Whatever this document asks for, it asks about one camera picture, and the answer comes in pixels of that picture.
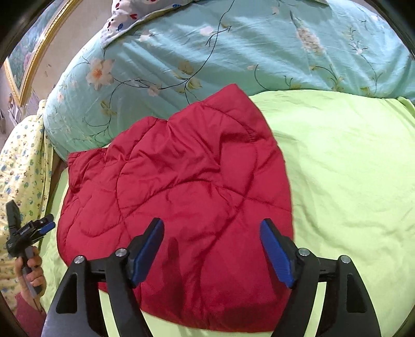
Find person's left hand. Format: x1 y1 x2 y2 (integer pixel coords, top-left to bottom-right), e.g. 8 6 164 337
13 248 47 296

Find person's left forearm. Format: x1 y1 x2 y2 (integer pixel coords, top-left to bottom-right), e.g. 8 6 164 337
15 290 49 337

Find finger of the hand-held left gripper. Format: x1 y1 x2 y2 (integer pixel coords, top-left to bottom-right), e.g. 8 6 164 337
32 213 56 240
6 200 19 235

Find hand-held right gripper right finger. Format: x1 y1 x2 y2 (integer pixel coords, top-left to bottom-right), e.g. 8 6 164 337
259 218 382 337

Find light green bed sheet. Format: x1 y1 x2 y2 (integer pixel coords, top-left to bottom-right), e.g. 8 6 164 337
39 89 415 337

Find red quilted jacket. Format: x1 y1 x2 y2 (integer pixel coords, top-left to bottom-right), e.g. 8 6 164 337
56 83 295 333

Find white patterned pillow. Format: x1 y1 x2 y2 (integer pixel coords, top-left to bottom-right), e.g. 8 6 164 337
100 0 328 46

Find gold framed picture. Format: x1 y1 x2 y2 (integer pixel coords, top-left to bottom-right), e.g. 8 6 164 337
3 0 81 107

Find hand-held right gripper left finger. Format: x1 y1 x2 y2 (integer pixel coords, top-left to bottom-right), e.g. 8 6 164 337
41 218 165 337

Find teal floral quilt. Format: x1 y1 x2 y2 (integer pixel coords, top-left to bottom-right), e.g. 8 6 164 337
44 0 415 159

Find yellow animal print blanket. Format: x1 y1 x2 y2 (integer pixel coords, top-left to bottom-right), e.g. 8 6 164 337
0 100 56 312

